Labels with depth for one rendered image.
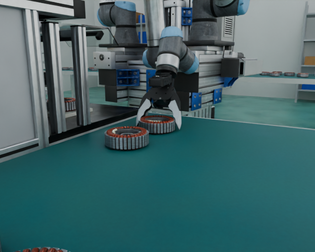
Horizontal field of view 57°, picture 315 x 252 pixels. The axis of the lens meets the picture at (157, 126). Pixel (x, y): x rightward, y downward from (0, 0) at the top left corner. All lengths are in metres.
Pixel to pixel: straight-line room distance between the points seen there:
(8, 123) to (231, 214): 0.51
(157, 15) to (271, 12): 6.43
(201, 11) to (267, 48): 6.05
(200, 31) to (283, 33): 6.06
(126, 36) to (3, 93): 1.09
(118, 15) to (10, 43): 1.07
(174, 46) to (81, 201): 0.65
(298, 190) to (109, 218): 0.32
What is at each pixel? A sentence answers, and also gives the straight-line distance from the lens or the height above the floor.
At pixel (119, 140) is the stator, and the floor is 0.78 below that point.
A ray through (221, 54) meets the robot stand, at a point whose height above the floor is 0.98.
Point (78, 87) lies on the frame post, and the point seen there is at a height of 0.88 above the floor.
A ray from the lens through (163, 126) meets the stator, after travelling 0.84.
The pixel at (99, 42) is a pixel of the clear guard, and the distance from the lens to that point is 1.15.
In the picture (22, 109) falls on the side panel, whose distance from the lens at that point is 0.74.
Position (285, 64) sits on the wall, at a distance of 7.38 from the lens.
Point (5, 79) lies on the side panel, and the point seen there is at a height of 0.92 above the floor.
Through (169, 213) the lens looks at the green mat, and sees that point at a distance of 0.44.
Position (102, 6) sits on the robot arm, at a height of 1.24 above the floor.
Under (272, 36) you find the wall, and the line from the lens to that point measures 7.42.
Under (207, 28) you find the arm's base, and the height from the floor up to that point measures 1.09.
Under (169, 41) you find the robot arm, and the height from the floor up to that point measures 1.02.
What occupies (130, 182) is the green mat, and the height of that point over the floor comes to 0.75.
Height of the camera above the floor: 0.97
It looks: 14 degrees down
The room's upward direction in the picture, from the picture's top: straight up
